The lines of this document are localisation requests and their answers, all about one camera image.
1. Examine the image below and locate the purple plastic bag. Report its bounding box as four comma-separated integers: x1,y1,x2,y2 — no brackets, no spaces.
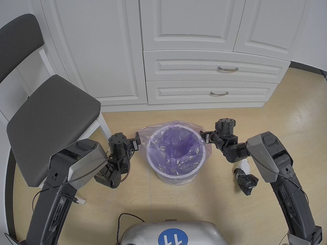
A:
138,121,213,178

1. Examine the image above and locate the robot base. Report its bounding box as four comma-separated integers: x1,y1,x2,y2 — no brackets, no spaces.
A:
123,220,226,245

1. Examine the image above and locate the white trash bin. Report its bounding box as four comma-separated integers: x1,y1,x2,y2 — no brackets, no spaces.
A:
147,126,207,186

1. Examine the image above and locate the crumpled black plastic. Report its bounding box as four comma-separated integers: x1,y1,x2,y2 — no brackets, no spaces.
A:
233,168,259,197

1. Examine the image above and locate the crumpled white paper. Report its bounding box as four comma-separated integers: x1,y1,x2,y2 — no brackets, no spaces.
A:
236,159,251,176

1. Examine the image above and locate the white wardrobe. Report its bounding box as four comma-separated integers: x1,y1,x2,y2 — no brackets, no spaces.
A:
27,0,314,112

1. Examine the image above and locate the white chair with grey seat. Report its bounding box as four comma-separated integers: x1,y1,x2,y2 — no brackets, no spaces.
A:
0,13,112,205

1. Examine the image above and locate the black cable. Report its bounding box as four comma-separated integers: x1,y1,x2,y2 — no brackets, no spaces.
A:
116,213,147,243

